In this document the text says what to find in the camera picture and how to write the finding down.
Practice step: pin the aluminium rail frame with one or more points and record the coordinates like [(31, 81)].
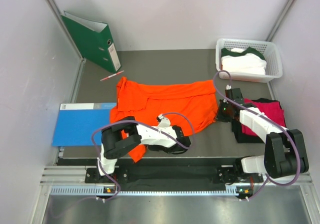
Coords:
[(72, 195)]

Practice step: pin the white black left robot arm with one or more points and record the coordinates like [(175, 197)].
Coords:
[(123, 136)]

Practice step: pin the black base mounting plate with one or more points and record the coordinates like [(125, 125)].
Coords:
[(178, 178)]

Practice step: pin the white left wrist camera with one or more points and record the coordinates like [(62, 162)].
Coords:
[(163, 121)]

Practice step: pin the green lever arch binder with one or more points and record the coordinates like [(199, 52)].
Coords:
[(93, 40)]

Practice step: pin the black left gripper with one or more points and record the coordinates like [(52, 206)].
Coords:
[(152, 147)]

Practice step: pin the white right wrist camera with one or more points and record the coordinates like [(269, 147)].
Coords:
[(228, 86)]

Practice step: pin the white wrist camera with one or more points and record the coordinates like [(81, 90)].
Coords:
[(228, 86), (163, 121)]

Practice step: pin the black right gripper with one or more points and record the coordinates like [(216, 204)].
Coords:
[(219, 116)]

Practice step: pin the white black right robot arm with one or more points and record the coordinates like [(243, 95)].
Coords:
[(285, 152)]

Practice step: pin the magenta folded t shirt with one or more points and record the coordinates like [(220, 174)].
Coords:
[(271, 108)]

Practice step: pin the white plastic basket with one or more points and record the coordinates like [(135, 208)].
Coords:
[(268, 49)]

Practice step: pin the white folded t shirt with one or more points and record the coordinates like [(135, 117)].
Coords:
[(248, 64)]

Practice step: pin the red white pen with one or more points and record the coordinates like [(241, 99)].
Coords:
[(111, 76)]

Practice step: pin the dark green t shirt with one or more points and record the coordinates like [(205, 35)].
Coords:
[(249, 50)]

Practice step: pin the black folded t shirt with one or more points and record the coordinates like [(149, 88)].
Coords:
[(243, 134)]

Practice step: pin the blue clip file folder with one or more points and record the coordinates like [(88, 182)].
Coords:
[(76, 123)]

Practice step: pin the orange t shirt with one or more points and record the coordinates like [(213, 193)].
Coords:
[(192, 106)]

